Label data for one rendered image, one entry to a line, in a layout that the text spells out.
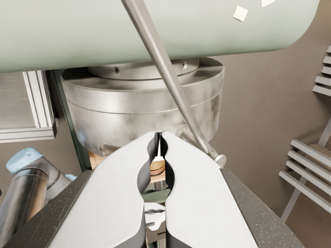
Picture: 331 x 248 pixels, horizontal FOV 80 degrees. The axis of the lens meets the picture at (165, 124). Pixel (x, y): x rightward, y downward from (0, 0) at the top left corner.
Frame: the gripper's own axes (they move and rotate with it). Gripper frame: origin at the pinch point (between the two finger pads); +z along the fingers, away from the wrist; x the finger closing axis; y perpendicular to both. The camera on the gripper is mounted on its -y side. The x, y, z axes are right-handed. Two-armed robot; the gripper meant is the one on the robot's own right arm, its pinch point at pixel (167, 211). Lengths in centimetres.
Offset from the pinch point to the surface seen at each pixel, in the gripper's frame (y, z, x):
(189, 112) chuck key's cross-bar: -40.2, -0.9, 14.5
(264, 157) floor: 111, 137, -125
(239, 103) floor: 38, 87, -125
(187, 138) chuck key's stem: -31.7, 1.1, 8.0
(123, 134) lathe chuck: -31.8, -8.5, 6.4
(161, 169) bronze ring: -12.5, -1.3, -3.9
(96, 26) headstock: -47.0, -9.7, 8.0
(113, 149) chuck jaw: -27.9, -10.6, 5.2
